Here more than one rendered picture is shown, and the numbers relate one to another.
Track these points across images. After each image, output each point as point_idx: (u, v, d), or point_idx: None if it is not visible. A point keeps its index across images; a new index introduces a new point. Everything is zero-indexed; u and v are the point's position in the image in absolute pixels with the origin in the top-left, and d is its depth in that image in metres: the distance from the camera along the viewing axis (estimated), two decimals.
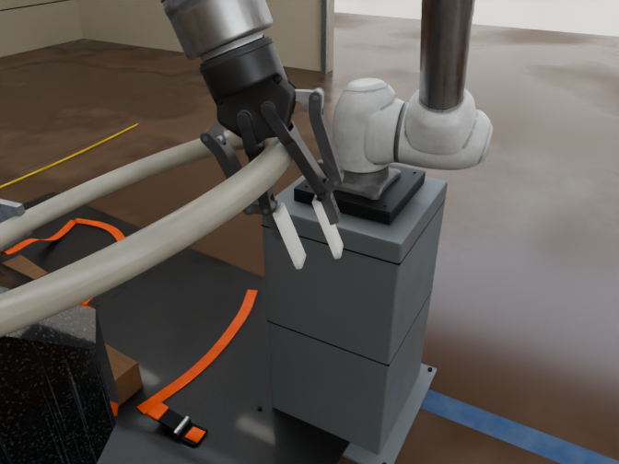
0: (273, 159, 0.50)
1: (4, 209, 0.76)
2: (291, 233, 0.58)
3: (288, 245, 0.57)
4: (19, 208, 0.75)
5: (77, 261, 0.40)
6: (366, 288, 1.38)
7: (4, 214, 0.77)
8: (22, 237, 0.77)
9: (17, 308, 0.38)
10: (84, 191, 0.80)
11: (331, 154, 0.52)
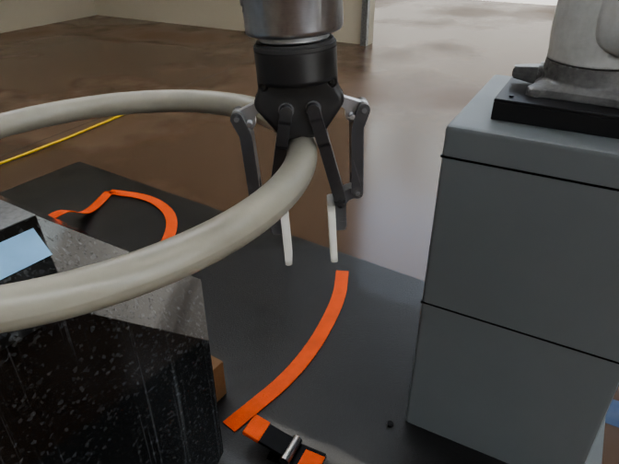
0: (311, 159, 0.48)
1: None
2: (289, 229, 0.57)
3: (286, 241, 0.57)
4: None
5: (134, 253, 0.35)
6: (616, 247, 0.90)
7: None
8: None
9: (62, 302, 0.33)
10: (18, 119, 0.68)
11: (361, 166, 0.53)
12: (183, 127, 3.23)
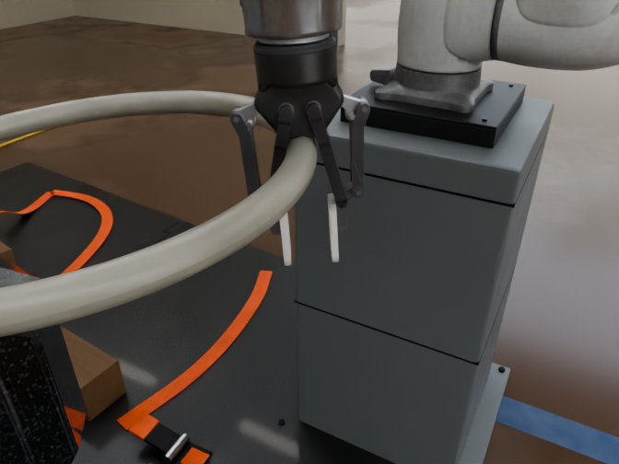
0: (311, 158, 0.48)
1: None
2: (288, 229, 0.57)
3: (285, 241, 0.57)
4: None
5: (134, 255, 0.35)
6: (452, 248, 0.92)
7: None
8: None
9: (61, 305, 0.32)
10: (17, 122, 0.68)
11: (362, 165, 0.53)
12: (139, 128, 3.24)
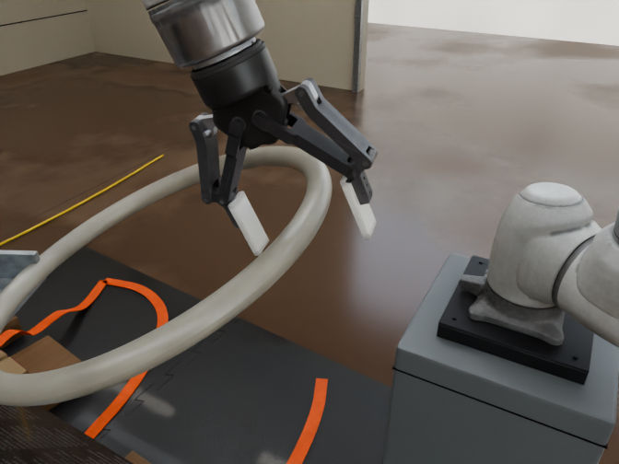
0: (326, 175, 0.63)
1: (17, 260, 0.78)
2: (250, 222, 0.59)
3: (245, 234, 0.59)
4: (36, 255, 0.77)
5: (238, 276, 0.50)
6: None
7: (17, 264, 0.78)
8: (40, 283, 0.79)
9: (204, 322, 0.47)
10: (88, 229, 0.84)
11: (344, 138, 0.48)
12: (177, 198, 3.35)
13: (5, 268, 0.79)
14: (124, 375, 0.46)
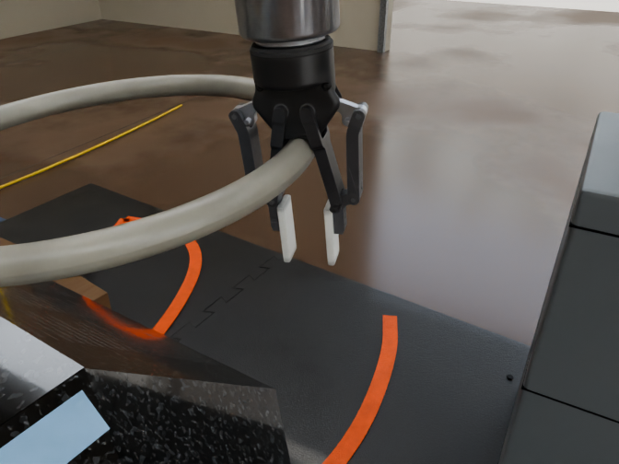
0: None
1: None
2: (289, 227, 0.58)
3: (284, 239, 0.57)
4: None
5: (233, 184, 0.44)
6: None
7: None
8: None
9: (193, 225, 0.41)
10: (1, 116, 0.70)
11: (356, 172, 0.51)
12: (200, 143, 3.03)
13: None
14: (85, 266, 0.38)
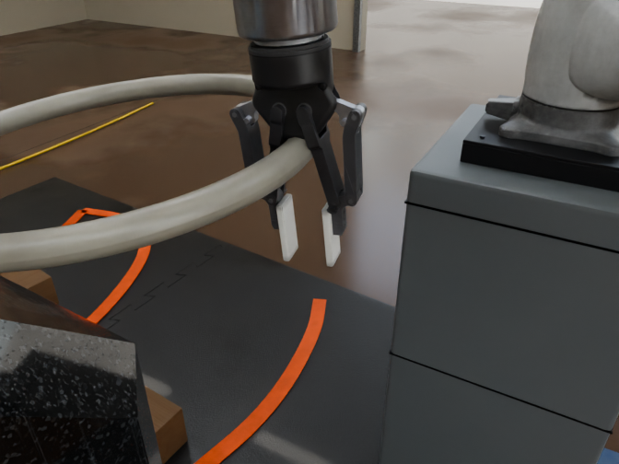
0: None
1: None
2: (289, 226, 0.58)
3: (283, 237, 0.57)
4: None
5: (219, 182, 0.44)
6: (598, 308, 0.81)
7: None
8: None
9: (174, 221, 0.41)
10: (31, 111, 0.74)
11: (354, 174, 0.51)
12: (166, 139, 3.13)
13: None
14: (66, 257, 0.40)
